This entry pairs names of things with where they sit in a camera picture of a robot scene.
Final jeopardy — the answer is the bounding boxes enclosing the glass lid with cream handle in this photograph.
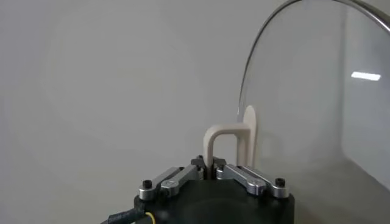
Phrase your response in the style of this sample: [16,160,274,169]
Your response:
[203,0,390,195]

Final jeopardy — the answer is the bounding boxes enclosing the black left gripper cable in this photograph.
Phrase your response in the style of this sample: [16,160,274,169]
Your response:
[102,206,156,224]

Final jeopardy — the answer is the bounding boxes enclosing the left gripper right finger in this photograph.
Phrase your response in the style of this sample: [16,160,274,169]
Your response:
[213,158,290,198]

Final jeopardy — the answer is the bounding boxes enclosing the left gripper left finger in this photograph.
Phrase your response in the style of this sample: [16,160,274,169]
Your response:
[138,155,208,201]

